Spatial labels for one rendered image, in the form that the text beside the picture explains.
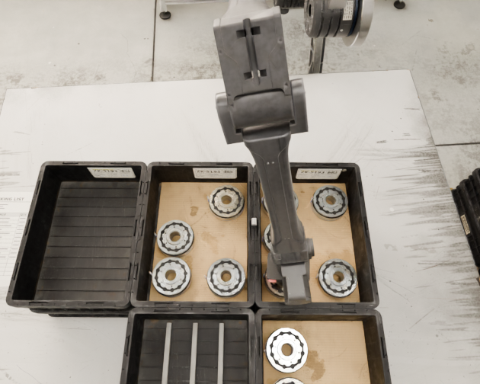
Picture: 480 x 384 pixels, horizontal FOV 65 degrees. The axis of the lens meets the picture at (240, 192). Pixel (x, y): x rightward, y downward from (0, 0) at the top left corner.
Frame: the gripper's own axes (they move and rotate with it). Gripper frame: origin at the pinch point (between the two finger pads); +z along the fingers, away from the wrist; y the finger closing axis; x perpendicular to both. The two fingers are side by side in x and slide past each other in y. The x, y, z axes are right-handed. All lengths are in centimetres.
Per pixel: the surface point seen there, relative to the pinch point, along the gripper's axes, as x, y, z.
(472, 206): 52, 90, 61
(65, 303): -12, -53, -6
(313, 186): 28.7, 8.4, 4.3
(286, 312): -9.9, 0.1, -4.5
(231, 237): 10.6, -15.2, 4.0
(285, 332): -14.1, 0.6, 1.1
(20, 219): 16, -86, 16
